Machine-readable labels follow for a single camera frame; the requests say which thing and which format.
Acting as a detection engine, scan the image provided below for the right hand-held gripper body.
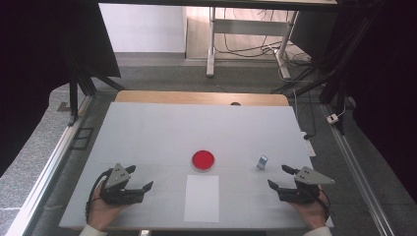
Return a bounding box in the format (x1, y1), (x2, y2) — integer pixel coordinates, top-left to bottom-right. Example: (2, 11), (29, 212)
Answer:
(277, 166), (336, 205)

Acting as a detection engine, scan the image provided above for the small blue white stamp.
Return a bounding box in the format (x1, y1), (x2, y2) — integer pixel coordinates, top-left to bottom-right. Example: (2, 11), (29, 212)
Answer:
(256, 154), (268, 171)

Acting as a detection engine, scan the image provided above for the wooden table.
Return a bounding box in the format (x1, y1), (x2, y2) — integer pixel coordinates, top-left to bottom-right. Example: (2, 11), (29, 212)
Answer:
(115, 90), (290, 107)

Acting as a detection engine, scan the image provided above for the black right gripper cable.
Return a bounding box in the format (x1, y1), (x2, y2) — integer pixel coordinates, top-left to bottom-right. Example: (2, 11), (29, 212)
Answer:
(317, 185), (331, 221)

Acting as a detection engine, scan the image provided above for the aluminium rail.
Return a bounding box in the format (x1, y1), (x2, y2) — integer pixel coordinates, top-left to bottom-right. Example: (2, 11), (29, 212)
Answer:
(5, 94), (94, 236)
(320, 103), (396, 236)

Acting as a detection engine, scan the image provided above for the white paper sheet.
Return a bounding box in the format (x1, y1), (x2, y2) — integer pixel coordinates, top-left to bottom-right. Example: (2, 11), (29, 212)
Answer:
(183, 174), (220, 223)

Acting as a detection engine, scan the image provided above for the black curtain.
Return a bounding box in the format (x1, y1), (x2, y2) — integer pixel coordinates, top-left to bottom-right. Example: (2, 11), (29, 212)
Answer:
(0, 0), (122, 178)
(323, 0), (417, 205)

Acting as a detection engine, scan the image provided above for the dark floor hatch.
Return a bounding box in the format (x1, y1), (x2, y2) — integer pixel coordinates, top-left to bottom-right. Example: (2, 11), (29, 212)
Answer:
(71, 127), (94, 151)

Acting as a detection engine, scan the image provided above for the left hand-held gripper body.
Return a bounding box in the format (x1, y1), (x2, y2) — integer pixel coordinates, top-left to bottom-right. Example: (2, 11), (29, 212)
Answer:
(98, 162), (146, 207)

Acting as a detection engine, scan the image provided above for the black metal stand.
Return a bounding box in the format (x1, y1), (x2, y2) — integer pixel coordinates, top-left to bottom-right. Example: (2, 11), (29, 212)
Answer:
(63, 32), (126, 128)
(270, 13), (378, 136)

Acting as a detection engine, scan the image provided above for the person's right hand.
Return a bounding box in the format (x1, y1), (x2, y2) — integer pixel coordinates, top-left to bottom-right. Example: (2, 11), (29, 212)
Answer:
(288, 192), (330, 230)

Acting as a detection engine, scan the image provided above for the white desk frame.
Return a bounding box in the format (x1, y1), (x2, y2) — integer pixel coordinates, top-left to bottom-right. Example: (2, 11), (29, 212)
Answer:
(206, 6), (300, 81)

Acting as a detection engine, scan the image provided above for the round red ink pad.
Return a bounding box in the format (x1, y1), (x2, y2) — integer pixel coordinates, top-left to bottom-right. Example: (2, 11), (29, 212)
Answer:
(191, 149), (216, 172)

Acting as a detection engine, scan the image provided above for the white table cover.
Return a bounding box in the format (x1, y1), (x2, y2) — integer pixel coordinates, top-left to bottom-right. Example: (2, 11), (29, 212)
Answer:
(58, 101), (334, 229)

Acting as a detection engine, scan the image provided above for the person's left hand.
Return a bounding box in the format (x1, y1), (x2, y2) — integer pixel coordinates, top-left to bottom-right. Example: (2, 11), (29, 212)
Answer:
(88, 181), (132, 232)

